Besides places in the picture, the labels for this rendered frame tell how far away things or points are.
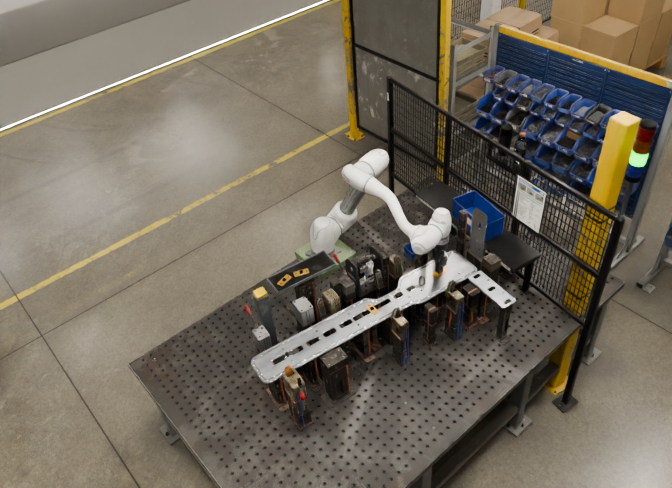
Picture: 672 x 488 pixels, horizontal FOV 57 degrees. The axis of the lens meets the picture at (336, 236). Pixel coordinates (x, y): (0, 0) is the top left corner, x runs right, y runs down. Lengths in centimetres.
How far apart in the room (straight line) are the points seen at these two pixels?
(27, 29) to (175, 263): 476
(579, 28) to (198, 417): 550
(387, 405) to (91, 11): 289
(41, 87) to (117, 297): 462
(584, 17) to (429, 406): 489
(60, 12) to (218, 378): 304
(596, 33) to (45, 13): 666
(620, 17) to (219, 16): 678
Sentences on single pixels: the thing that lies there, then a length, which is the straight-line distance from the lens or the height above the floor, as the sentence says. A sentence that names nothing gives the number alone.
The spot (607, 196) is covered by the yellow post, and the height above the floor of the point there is 160.
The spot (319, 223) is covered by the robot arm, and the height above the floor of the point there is 103.
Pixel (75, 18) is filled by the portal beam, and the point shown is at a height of 330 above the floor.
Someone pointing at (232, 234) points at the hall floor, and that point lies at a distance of 554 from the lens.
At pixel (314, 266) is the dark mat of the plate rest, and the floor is 116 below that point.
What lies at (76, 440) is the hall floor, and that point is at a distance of 457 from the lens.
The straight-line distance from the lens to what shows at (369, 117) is 625.
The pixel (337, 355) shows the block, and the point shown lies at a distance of 316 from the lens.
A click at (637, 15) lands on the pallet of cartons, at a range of 733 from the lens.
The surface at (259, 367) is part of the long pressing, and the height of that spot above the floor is 100.
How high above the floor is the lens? 353
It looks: 41 degrees down
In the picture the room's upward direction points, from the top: 6 degrees counter-clockwise
